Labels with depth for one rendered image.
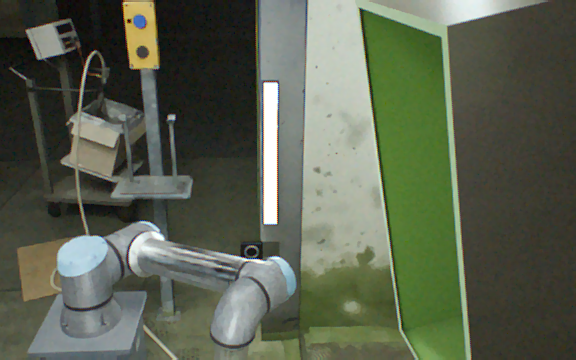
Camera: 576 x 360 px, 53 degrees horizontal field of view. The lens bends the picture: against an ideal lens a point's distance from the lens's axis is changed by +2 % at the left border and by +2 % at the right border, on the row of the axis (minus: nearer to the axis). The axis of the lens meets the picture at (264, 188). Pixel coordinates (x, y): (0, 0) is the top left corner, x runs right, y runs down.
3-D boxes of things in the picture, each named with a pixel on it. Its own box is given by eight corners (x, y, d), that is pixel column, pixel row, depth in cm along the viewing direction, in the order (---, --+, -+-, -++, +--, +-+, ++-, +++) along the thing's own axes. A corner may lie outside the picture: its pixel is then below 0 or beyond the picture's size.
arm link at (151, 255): (91, 234, 188) (262, 276, 140) (134, 216, 200) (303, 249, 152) (101, 276, 193) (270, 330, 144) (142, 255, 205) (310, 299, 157)
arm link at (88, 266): (52, 296, 181) (44, 248, 174) (98, 273, 193) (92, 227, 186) (81, 314, 172) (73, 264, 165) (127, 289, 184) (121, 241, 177)
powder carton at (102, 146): (89, 136, 418) (99, 87, 401) (145, 156, 418) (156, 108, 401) (54, 163, 370) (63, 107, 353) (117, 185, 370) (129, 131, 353)
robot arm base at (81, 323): (52, 339, 177) (47, 312, 173) (70, 302, 194) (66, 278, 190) (115, 337, 178) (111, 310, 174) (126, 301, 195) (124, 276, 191)
